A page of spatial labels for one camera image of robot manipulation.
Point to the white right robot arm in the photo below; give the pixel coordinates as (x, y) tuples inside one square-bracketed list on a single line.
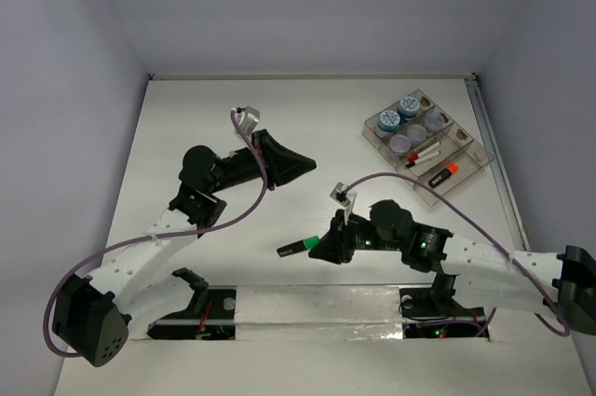
[(468, 273)]

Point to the red capped white marker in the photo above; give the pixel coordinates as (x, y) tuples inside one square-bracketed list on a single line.
[(424, 152)]

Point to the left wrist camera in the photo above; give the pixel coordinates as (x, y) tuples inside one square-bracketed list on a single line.
[(246, 119)]

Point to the clear jar of clips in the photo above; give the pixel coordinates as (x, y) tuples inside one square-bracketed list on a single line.
[(416, 133), (434, 123), (400, 145)]

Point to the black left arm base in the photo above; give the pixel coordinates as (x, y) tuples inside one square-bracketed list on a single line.
[(209, 315)]

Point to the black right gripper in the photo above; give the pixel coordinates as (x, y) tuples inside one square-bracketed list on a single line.
[(335, 247)]

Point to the green highlighter cap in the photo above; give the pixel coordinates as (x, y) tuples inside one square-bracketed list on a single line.
[(311, 242)]

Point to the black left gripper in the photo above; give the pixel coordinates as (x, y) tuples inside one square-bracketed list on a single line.
[(281, 163)]

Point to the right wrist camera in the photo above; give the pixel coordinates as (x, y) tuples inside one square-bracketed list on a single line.
[(345, 198)]

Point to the clear plastic organizer tray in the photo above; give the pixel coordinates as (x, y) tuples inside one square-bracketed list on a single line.
[(456, 146)]

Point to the orange highlighter cap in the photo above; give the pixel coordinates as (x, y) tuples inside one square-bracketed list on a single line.
[(453, 168)]

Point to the orange highlighter black body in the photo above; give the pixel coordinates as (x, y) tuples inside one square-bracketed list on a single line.
[(439, 178)]

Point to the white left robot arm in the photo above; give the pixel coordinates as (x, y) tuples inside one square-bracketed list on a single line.
[(93, 315)]

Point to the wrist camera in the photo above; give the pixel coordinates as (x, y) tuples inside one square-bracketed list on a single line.
[(246, 119), (345, 198)]

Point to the blue cleaning gel jar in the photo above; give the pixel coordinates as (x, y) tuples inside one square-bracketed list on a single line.
[(387, 123), (408, 108)]

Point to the green highlighter black body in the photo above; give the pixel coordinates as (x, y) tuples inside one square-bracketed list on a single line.
[(291, 249)]

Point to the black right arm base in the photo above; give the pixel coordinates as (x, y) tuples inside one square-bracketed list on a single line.
[(430, 312)]

